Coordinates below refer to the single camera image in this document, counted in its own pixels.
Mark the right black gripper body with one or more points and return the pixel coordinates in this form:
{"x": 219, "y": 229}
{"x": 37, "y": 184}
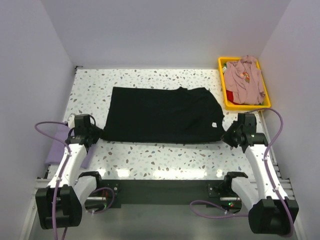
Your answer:
{"x": 230, "y": 136}

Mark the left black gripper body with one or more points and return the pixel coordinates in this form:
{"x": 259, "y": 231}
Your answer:
{"x": 95, "y": 131}

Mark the black t shirt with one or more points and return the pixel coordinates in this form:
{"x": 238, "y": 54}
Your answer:
{"x": 179, "y": 116}

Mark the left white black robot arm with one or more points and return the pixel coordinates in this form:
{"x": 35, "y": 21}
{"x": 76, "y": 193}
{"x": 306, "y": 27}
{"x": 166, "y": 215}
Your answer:
{"x": 60, "y": 204}

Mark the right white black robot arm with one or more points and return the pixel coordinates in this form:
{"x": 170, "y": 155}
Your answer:
{"x": 270, "y": 211}

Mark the folded lavender t shirt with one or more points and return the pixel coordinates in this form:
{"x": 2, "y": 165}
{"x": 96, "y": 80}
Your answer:
{"x": 56, "y": 151}

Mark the yellow plastic bin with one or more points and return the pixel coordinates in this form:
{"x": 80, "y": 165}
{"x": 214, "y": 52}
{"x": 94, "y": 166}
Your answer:
{"x": 242, "y": 107}

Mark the red garment in bin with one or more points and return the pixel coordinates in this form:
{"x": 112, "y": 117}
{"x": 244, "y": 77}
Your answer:
{"x": 230, "y": 96}

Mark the pink shirt in bin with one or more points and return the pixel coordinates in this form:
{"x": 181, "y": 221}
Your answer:
{"x": 244, "y": 79}

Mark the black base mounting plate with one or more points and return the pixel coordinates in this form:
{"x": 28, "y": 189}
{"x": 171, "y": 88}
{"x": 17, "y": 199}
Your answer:
{"x": 105, "y": 198}

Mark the aluminium extrusion rail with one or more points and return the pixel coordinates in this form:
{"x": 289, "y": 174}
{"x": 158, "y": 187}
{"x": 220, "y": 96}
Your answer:
{"x": 166, "y": 192}

